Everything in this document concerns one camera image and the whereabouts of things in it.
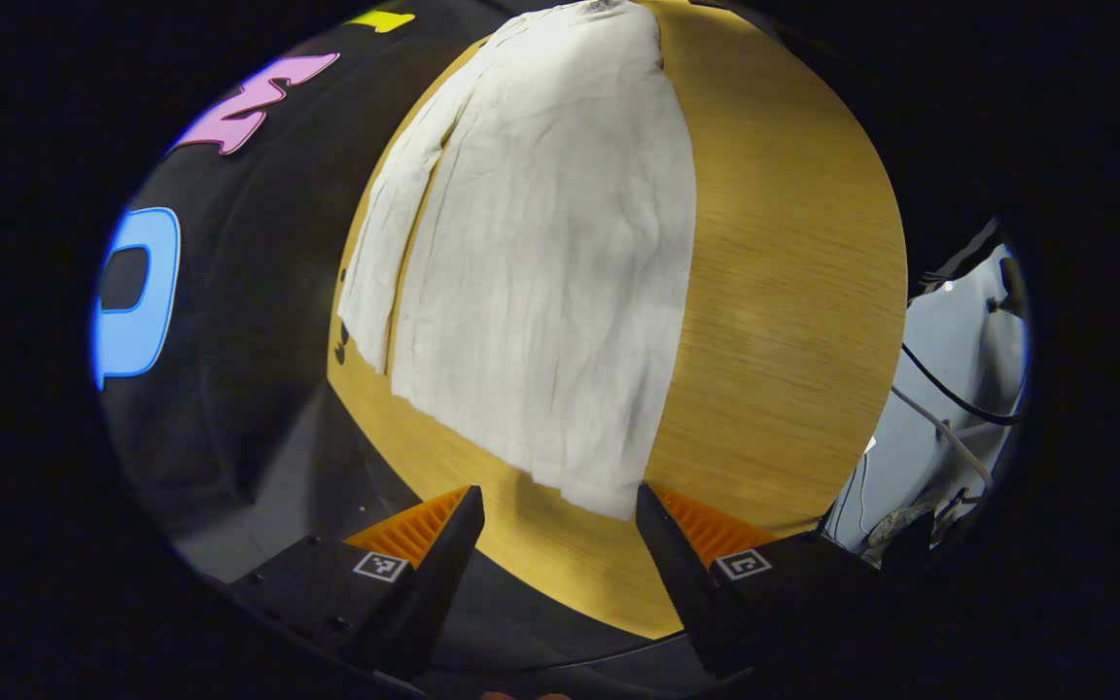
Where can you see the white jeans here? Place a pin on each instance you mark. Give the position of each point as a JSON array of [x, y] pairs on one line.
[[550, 272]]

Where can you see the black backdrop cloth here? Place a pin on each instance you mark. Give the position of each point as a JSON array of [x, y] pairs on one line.
[[249, 321]]

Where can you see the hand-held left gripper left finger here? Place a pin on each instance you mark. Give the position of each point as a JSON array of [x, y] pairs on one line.
[[443, 574]]

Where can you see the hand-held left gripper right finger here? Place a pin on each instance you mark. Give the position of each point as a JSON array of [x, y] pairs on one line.
[[677, 574]]

